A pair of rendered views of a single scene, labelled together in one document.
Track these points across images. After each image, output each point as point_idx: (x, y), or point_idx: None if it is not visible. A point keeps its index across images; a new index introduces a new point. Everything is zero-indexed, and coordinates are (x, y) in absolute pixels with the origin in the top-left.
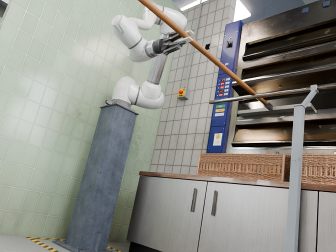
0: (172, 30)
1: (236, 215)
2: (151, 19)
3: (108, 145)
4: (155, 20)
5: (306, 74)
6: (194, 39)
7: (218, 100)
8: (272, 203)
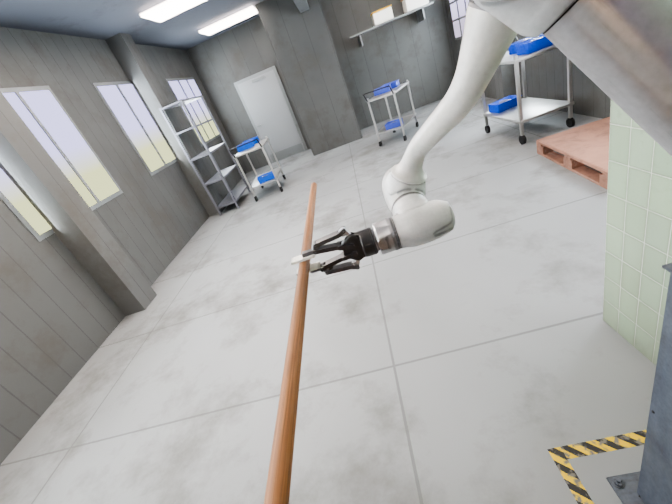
0: (506, 25)
1: None
2: (456, 68)
3: (662, 368)
4: (478, 37)
5: None
6: (298, 270)
7: None
8: None
